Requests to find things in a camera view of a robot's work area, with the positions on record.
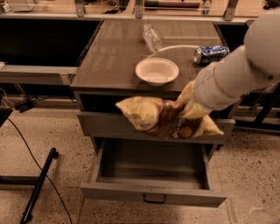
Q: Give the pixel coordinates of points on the grey drawer cabinet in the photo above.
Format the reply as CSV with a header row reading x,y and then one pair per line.
x,y
133,57

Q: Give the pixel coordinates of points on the white paper bowl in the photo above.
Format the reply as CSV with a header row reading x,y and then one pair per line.
x,y
157,71

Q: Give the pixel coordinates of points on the clear plastic bottle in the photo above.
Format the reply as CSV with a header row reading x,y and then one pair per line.
x,y
151,38

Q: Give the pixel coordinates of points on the blue soda can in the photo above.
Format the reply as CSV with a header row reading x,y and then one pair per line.
x,y
208,54

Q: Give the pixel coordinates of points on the black stand leg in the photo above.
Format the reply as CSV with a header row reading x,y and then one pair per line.
x,y
27,214

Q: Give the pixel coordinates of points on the brown chip bag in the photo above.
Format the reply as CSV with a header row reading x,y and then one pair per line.
x,y
167,119

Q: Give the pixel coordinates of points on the grey side table left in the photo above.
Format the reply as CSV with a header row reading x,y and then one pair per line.
x,y
49,75

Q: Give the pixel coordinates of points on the grey bottom drawer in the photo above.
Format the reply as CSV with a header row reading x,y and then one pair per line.
x,y
153,172

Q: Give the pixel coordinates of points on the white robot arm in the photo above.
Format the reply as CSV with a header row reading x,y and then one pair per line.
x,y
253,65

